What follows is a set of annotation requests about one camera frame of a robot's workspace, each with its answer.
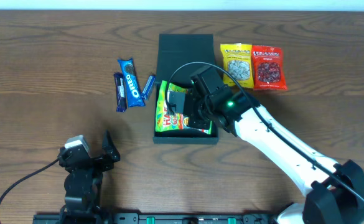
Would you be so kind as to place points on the blue Oreo cookie pack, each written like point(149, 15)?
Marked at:
point(133, 92)

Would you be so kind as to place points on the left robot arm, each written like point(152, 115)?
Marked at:
point(84, 180)

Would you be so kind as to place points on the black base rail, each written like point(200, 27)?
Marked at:
point(134, 218)

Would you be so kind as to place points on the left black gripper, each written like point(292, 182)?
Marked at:
point(94, 162)

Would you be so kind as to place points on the dark blue chocolate bar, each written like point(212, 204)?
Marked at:
point(120, 93)

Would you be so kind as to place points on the red Hacks candy bag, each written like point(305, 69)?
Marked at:
point(267, 66)

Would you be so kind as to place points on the dark green open box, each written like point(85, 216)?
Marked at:
point(174, 53)

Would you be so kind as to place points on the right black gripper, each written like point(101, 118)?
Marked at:
point(190, 109)

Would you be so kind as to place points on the Haribo worms gummy bag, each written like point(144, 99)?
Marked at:
point(166, 122)

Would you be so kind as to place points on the blue Eclipse mint tin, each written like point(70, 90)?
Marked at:
point(147, 90)

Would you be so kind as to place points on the yellow Hacks candy bag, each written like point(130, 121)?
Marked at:
point(237, 62)

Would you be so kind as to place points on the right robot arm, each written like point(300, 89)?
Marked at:
point(333, 192)

